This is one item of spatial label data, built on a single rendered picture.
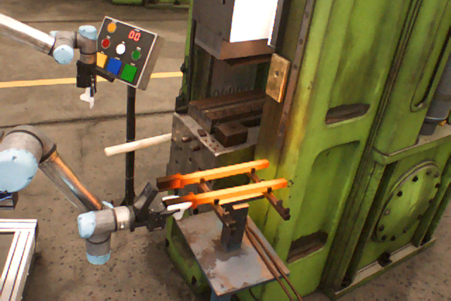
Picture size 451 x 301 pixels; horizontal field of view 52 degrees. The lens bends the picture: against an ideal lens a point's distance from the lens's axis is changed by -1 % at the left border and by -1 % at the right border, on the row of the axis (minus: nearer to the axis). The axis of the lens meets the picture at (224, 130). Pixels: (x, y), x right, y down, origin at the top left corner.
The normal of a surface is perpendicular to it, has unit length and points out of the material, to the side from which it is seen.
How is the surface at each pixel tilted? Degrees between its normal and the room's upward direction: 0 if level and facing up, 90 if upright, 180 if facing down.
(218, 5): 90
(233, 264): 0
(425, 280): 0
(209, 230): 0
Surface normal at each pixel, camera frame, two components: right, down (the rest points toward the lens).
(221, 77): 0.55, 0.49
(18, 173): 0.23, 0.47
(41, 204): 0.13, -0.85
